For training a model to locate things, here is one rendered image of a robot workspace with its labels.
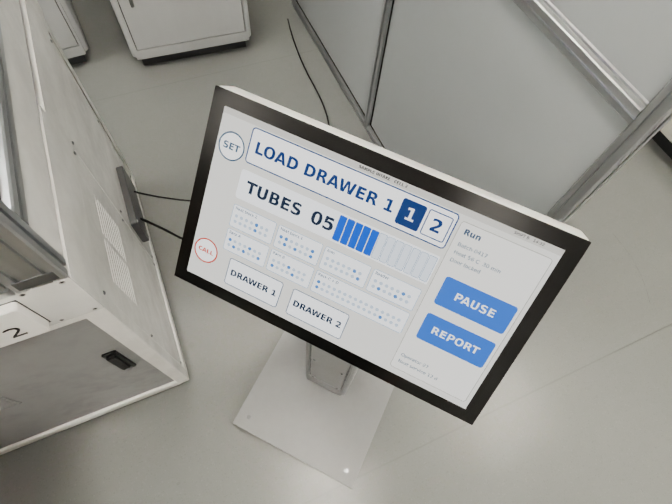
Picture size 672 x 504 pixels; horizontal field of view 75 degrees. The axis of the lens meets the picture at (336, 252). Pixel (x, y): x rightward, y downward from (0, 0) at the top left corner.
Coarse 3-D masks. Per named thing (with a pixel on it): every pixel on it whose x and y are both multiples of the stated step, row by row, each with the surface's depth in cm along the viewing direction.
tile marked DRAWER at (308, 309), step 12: (300, 300) 65; (312, 300) 65; (288, 312) 67; (300, 312) 66; (312, 312) 65; (324, 312) 65; (336, 312) 64; (312, 324) 66; (324, 324) 66; (336, 324) 65; (336, 336) 66
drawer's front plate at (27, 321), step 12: (0, 312) 70; (12, 312) 70; (24, 312) 73; (0, 324) 72; (12, 324) 73; (24, 324) 75; (36, 324) 76; (48, 324) 80; (0, 336) 75; (12, 336) 76; (24, 336) 78
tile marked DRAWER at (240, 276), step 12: (228, 264) 67; (240, 264) 67; (228, 276) 68; (240, 276) 67; (252, 276) 67; (264, 276) 66; (240, 288) 68; (252, 288) 67; (264, 288) 67; (276, 288) 66; (264, 300) 67; (276, 300) 67
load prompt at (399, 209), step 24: (264, 144) 59; (288, 144) 58; (264, 168) 60; (288, 168) 59; (312, 168) 58; (336, 168) 57; (336, 192) 58; (360, 192) 57; (384, 192) 57; (408, 192) 56; (384, 216) 58; (408, 216) 57; (432, 216) 56; (456, 216) 55; (432, 240) 57
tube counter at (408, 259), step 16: (320, 208) 60; (320, 224) 61; (336, 224) 60; (352, 224) 59; (336, 240) 61; (352, 240) 60; (368, 240) 59; (384, 240) 59; (400, 240) 58; (368, 256) 60; (384, 256) 59; (400, 256) 59; (416, 256) 58; (432, 256) 57; (400, 272) 59; (416, 272) 59; (432, 272) 58
